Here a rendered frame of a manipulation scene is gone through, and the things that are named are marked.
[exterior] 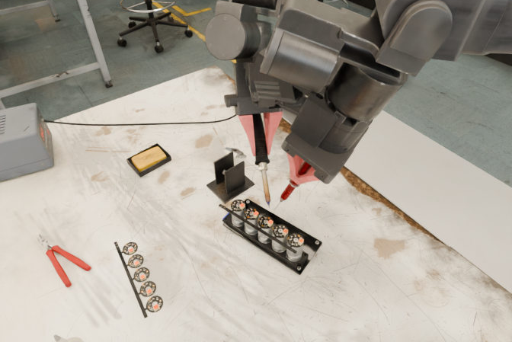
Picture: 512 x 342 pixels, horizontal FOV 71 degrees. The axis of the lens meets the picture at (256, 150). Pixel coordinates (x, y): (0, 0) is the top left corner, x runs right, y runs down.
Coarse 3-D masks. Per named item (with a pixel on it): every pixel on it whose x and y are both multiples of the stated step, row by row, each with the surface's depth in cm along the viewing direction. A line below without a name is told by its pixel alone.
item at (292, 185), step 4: (304, 164) 45; (308, 164) 44; (300, 168) 46; (304, 168) 45; (308, 168) 45; (300, 172) 46; (304, 172) 46; (292, 180) 48; (288, 184) 49; (292, 184) 48; (296, 184) 48; (288, 188) 49; (292, 188) 49; (284, 192) 50; (288, 192) 50; (292, 192) 50; (280, 196) 52; (284, 196) 51; (288, 196) 51
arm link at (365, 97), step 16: (352, 48) 31; (336, 64) 31; (352, 64) 31; (368, 64) 31; (336, 80) 34; (352, 80) 32; (368, 80) 31; (384, 80) 31; (400, 80) 31; (336, 96) 34; (352, 96) 32; (368, 96) 32; (384, 96) 32; (352, 112) 33; (368, 112) 33
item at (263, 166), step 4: (260, 164) 57; (264, 164) 57; (260, 168) 57; (264, 168) 57; (264, 172) 57; (264, 176) 57; (264, 180) 57; (264, 184) 56; (264, 188) 56; (268, 188) 56; (264, 192) 56; (268, 192) 56; (264, 196) 56; (268, 196) 56; (268, 200) 55
